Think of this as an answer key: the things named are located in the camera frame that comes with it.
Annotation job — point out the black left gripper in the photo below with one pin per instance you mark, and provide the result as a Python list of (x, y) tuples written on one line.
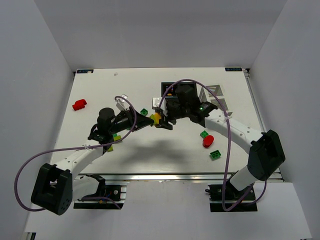
[(132, 119)]

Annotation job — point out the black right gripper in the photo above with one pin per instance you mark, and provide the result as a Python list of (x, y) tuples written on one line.
[(169, 114)]

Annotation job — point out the orange rounded lego brick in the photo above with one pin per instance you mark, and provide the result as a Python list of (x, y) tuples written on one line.
[(157, 118)]

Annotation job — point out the lime rounded lego brick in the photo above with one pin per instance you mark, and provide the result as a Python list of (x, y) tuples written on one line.
[(152, 117)]

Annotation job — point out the lime curved lego base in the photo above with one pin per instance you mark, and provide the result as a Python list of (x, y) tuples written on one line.
[(117, 138)]

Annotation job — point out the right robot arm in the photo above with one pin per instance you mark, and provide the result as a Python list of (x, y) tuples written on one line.
[(264, 149)]

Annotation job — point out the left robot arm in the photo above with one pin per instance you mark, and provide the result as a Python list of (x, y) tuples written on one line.
[(58, 185)]

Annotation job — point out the dark green small square lego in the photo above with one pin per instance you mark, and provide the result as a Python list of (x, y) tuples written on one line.
[(144, 112)]

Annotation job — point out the black two-slot container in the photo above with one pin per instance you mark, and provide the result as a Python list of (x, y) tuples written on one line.
[(172, 90)]

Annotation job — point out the dark green lego near red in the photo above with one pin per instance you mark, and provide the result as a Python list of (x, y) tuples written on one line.
[(204, 134)]

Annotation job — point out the red round lego right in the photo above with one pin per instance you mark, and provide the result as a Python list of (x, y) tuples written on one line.
[(208, 141)]

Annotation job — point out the dark green lego front right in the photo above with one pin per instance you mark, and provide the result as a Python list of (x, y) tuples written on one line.
[(215, 154)]

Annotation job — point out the red arch lego brick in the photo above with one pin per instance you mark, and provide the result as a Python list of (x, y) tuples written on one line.
[(79, 104)]

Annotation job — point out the blue table label left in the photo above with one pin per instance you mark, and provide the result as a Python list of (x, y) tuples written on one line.
[(84, 71)]

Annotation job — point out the blue table label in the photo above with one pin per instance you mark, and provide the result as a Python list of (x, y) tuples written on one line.
[(233, 69), (84, 71)]

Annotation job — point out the blue table label right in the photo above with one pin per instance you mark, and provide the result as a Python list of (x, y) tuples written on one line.
[(233, 69)]

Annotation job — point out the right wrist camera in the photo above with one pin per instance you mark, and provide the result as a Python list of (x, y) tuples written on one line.
[(156, 103)]

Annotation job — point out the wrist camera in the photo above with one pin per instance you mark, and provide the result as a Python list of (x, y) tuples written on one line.
[(121, 102), (156, 103)]

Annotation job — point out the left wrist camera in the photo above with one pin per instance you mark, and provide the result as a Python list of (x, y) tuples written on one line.
[(121, 102)]

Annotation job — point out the aluminium table front rail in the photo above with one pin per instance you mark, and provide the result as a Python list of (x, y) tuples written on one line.
[(205, 177)]

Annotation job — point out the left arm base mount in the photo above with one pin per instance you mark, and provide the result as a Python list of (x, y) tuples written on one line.
[(94, 192)]

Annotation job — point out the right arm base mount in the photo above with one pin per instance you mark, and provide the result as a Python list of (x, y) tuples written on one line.
[(214, 192)]

